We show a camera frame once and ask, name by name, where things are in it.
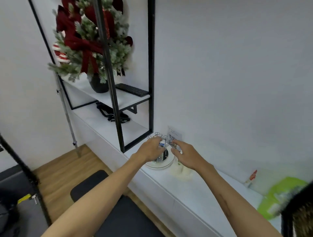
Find black metal shelf frame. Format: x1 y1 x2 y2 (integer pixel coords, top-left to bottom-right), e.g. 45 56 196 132
28 0 156 154

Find person's right forearm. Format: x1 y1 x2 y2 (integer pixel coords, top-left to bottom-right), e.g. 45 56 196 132
196 162 283 237

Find black strap bundle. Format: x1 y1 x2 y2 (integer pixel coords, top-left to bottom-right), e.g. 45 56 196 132
96 101 131 123

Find clear glass cup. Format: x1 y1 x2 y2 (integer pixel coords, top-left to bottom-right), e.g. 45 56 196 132
155 143 169 163

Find person's left forearm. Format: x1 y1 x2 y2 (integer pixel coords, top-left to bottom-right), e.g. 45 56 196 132
41 154 147 237

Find white shelf board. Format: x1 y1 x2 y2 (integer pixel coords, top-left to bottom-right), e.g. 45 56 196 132
62 73 150 112

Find cream white container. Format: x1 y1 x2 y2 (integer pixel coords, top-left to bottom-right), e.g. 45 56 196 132
170 161 194 181

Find green packet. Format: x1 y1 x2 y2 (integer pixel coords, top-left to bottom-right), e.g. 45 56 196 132
256 177 309 221

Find black tripod leg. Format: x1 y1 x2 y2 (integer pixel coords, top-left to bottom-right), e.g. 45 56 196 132
0 133 52 226

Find frosted christmas tree red ribbons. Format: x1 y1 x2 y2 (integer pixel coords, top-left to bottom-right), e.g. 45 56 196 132
48 0 134 84

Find black keyboard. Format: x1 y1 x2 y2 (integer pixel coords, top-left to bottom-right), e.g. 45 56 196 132
115 83 150 98

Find white packet red label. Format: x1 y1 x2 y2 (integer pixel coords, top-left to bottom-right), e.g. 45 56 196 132
244 169 258 188

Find silver metal pole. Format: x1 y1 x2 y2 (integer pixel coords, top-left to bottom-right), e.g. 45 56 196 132
55 73 82 157

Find white code card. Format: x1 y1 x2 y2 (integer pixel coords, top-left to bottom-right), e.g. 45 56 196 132
167 126 183 150

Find black padded stool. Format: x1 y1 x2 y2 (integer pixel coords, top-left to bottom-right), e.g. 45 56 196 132
70 170 166 237

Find yellow tag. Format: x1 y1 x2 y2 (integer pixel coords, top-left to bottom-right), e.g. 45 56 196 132
17 194 32 205

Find black plant pot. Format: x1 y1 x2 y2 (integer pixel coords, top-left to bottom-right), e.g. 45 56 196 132
88 73 110 94

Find white round tray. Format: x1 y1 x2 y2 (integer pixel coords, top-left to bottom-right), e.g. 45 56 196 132
145 151 175 170

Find person's right hand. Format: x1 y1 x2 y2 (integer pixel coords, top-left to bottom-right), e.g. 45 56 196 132
170 140 209 172

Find dark grey equipment case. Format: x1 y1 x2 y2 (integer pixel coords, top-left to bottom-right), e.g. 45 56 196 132
0 164 50 237

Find person's left hand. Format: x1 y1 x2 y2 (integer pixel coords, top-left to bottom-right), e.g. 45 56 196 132
134 136 166 164

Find wire cup rack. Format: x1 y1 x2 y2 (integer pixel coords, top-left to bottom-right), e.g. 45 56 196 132
147 132 170 163

